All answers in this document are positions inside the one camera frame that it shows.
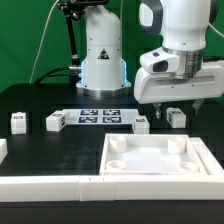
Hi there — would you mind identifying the white U-shaped fence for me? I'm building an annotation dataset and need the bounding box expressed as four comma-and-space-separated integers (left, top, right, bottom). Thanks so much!
0, 137, 224, 202

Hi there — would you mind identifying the white marker base plate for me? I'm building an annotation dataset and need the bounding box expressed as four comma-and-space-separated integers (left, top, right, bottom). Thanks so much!
64, 109, 139, 125

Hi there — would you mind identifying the white cable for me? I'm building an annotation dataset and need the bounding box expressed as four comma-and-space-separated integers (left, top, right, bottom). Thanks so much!
29, 0, 60, 84

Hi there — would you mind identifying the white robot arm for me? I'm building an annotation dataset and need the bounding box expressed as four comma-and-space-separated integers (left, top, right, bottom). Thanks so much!
77, 0, 224, 105

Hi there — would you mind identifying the black cable bundle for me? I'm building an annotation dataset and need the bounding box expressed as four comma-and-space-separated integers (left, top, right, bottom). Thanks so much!
33, 65, 83, 85

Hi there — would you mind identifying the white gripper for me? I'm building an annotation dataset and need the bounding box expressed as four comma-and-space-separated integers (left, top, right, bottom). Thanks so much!
134, 63, 224, 119

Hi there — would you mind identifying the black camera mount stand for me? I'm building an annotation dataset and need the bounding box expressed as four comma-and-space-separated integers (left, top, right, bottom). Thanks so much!
56, 0, 110, 66

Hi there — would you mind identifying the white square tabletop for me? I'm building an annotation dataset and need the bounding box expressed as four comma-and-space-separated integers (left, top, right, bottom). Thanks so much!
99, 134, 208, 175

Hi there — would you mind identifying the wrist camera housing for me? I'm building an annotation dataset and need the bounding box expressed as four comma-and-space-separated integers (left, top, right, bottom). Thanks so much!
140, 51, 180, 73

